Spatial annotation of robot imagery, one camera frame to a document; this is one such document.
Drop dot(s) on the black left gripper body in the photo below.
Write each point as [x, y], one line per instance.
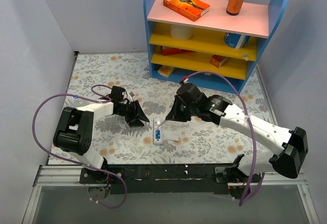
[133, 112]

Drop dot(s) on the red box on shelf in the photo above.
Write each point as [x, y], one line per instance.
[168, 51]

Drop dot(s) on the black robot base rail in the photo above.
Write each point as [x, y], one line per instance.
[166, 178]

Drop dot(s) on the white remote control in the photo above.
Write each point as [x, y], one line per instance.
[157, 126]

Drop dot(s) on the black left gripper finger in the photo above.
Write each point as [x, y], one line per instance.
[140, 114]
[136, 123]

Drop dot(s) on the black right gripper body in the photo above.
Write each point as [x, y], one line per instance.
[181, 107]

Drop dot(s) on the blue battery in remote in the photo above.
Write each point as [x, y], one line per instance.
[157, 135]

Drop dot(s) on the yellow red packet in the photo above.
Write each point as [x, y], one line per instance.
[166, 71]

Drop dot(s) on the blue white can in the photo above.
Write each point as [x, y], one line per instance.
[236, 41]

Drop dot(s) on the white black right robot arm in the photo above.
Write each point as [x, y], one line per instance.
[288, 148]

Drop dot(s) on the orange box on shelf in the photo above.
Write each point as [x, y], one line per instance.
[218, 61]

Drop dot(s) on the orange razor box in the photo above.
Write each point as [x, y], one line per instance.
[191, 9]

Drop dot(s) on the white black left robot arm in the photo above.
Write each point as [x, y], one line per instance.
[75, 126]

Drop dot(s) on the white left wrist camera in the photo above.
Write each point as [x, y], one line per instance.
[132, 97]

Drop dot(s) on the floral patterned table mat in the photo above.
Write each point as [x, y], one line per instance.
[199, 141]

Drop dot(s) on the blue wooden shelf unit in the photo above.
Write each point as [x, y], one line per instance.
[257, 21]

